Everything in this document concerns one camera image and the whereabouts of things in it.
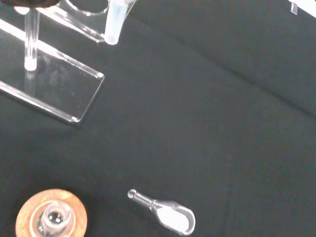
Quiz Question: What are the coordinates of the clear funnel stand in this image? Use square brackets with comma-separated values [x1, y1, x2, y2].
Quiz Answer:
[0, 0, 111, 125]

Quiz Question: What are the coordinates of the clear round-bottom flask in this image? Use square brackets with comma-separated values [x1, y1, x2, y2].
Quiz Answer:
[29, 199, 73, 237]

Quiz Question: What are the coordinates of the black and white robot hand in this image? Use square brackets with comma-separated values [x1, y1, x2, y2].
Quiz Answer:
[13, 0, 58, 8]

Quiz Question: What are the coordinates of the black cloth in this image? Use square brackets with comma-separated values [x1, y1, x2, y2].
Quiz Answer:
[0, 0, 316, 237]

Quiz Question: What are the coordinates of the cork ring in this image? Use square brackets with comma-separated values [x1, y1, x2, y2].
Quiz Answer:
[15, 188, 88, 237]

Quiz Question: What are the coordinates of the clear weighing funnel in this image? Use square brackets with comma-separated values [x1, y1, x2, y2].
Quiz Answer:
[127, 189, 197, 236]

